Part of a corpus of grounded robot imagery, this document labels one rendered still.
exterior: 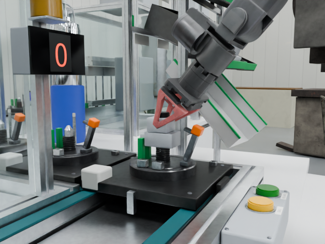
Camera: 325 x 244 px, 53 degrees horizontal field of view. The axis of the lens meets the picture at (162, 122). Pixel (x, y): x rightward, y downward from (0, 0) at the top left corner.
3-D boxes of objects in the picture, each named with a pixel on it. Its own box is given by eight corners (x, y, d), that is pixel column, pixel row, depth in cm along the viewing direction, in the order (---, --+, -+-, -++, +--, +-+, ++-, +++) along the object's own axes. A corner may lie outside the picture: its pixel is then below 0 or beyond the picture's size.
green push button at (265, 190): (280, 196, 59) (280, 185, 59) (277, 203, 56) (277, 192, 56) (257, 192, 61) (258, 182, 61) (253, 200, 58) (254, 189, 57)
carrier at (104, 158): (137, 160, 86) (136, 113, 84) (74, 188, 65) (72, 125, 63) (66, 151, 97) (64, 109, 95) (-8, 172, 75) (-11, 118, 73)
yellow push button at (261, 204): (274, 210, 53) (275, 198, 53) (271, 219, 50) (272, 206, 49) (250, 205, 55) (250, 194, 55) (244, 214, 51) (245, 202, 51)
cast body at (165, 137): (180, 144, 69) (181, 112, 68) (171, 149, 65) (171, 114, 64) (146, 141, 73) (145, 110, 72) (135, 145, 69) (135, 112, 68)
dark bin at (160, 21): (243, 70, 92) (255, 45, 89) (223, 69, 81) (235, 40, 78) (169, 34, 105) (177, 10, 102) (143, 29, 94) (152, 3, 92)
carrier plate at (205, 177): (233, 173, 75) (233, 163, 74) (196, 210, 53) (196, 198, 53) (141, 161, 85) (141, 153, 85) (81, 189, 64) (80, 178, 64)
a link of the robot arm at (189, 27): (250, 14, 53) (263, 25, 60) (202, -25, 56) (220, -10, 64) (202, 71, 57) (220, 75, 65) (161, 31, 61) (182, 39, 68)
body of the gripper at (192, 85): (160, 85, 61) (184, 54, 58) (183, 84, 70) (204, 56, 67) (184, 109, 59) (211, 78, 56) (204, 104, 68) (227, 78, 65)
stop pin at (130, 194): (137, 212, 59) (136, 190, 58) (133, 215, 58) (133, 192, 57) (130, 211, 59) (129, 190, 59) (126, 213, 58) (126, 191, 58)
